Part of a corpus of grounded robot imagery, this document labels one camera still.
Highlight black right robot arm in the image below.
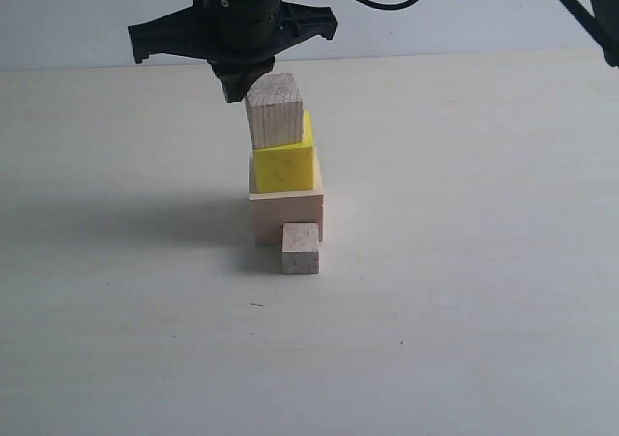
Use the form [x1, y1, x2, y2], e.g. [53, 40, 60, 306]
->
[128, 0, 618, 103]

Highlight medium wooden cube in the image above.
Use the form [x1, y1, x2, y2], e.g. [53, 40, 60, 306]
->
[245, 73, 304, 149]

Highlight yellow cube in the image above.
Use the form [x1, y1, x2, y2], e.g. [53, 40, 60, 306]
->
[252, 111, 315, 194]

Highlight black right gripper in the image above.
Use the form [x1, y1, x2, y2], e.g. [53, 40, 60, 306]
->
[128, 0, 337, 103]

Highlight small wooden cube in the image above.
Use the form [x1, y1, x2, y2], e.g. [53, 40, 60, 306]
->
[281, 223, 320, 275]

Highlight large pale wooden cube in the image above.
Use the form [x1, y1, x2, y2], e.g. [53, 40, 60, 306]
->
[248, 153, 324, 247]

